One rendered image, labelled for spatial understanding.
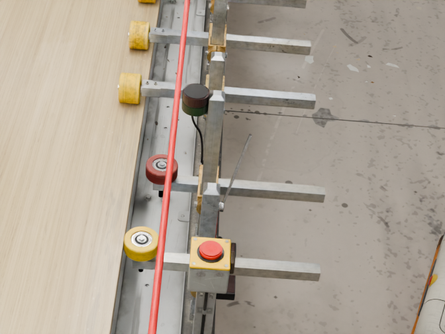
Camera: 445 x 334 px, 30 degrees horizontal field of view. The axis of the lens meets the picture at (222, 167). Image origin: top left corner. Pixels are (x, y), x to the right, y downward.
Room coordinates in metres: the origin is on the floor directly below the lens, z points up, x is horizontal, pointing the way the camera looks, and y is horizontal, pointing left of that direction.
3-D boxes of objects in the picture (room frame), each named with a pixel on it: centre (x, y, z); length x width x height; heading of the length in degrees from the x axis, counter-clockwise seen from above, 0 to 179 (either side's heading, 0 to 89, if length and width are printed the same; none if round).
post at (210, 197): (1.22, 0.02, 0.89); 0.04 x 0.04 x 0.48; 3
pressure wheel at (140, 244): (1.25, 0.16, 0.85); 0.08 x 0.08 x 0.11
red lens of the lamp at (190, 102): (1.46, 0.08, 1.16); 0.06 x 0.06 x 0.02
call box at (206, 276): (0.96, 0.00, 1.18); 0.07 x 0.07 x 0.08; 3
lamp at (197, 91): (1.46, 0.08, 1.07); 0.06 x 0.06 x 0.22; 3
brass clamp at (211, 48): (1.99, 0.06, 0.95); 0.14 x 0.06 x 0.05; 3
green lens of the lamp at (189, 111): (1.46, 0.08, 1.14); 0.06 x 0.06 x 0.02
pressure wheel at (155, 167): (1.50, 0.15, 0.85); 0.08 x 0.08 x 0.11
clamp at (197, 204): (1.49, 0.03, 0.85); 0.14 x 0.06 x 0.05; 3
